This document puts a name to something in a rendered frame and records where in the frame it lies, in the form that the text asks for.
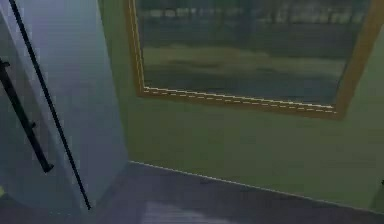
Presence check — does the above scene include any grey fridge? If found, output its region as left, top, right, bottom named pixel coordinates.
left=0, top=0, right=130, bottom=214

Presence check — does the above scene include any black fridge handle bar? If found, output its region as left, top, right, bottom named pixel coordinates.
left=0, top=58, right=55, bottom=174

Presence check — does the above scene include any gold framed landscape painting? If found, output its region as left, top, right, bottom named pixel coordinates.
left=123, top=0, right=384, bottom=121

